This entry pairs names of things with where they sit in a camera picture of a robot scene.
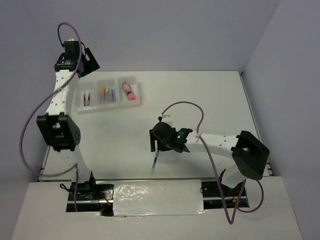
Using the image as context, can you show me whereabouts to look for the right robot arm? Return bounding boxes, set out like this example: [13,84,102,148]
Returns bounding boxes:
[149,121,270,196]

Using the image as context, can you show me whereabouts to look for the pink glue stick tube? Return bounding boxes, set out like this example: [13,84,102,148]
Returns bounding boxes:
[122,82,137,101]

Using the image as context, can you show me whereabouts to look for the dark blue gel pen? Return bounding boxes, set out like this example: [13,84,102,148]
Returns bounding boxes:
[150,150,160,175]

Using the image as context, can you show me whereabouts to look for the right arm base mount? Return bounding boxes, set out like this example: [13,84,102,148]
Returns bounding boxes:
[197,169,251,210]

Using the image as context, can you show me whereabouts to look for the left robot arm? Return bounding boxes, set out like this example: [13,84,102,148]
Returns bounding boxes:
[36,39,99,200]

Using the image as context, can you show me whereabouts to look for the white three-compartment tray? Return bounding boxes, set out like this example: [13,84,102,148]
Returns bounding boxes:
[74,75,141,113]

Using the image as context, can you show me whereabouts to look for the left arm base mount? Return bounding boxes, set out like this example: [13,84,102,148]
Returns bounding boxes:
[59,176,115,217]

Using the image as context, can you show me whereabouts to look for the blue highlighter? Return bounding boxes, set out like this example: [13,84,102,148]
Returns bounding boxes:
[112,87,117,103]

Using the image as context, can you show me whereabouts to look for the teal gel pen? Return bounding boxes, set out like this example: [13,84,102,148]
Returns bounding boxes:
[86,92,91,106]

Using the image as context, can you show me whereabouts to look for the orange highlighter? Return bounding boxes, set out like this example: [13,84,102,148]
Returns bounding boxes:
[101,86,106,104]

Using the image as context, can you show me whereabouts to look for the silver foil cover plate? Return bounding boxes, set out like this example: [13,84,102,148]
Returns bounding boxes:
[113,179,206,217]

